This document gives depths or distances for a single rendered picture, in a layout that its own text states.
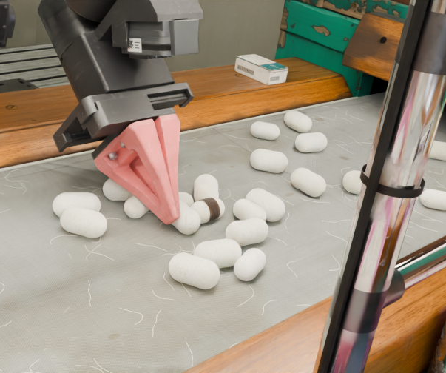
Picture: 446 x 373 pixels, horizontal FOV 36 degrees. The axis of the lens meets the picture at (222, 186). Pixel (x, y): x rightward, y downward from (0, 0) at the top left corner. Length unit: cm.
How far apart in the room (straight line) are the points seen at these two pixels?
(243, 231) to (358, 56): 42
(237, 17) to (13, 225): 170
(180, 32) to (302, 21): 55
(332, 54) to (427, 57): 73
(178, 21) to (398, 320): 24
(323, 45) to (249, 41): 116
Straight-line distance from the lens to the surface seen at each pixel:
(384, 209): 29
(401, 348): 45
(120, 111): 51
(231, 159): 69
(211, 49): 226
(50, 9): 57
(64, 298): 46
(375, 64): 88
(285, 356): 40
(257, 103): 82
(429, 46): 27
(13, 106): 69
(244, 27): 216
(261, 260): 50
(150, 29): 49
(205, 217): 55
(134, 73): 53
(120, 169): 55
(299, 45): 103
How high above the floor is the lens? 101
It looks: 25 degrees down
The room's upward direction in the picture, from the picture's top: 9 degrees clockwise
